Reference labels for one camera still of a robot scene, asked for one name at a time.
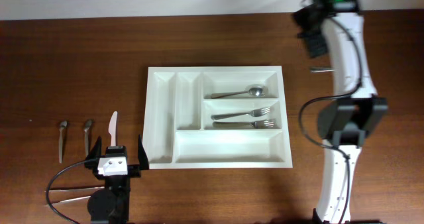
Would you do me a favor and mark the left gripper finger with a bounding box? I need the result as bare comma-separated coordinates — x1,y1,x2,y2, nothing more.
85,136,102,160
137,135,150,170

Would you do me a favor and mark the steel tablespoon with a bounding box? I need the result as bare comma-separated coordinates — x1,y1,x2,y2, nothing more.
210,85,268,99
309,67,334,73

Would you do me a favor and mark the steel fork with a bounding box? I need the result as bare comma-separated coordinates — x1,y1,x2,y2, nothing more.
211,107,272,121
212,119,276,129

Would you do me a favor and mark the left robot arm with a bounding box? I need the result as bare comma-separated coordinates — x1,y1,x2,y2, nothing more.
84,137,150,223

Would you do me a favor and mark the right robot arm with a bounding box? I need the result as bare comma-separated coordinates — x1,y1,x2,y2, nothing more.
292,0,388,224

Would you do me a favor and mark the white plastic knife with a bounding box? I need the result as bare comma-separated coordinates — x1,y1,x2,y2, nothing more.
108,111,118,146

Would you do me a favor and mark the right small steel teaspoon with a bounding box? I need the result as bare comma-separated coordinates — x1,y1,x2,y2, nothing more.
83,119,93,156

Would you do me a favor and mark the small steel teaspoon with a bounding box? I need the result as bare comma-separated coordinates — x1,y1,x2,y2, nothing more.
58,121,68,164
83,119,93,156

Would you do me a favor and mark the left small steel teaspoon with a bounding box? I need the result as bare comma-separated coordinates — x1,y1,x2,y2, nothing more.
58,121,68,164

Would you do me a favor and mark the white plastic cutlery tray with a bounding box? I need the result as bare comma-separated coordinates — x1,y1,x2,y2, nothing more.
142,66,292,169

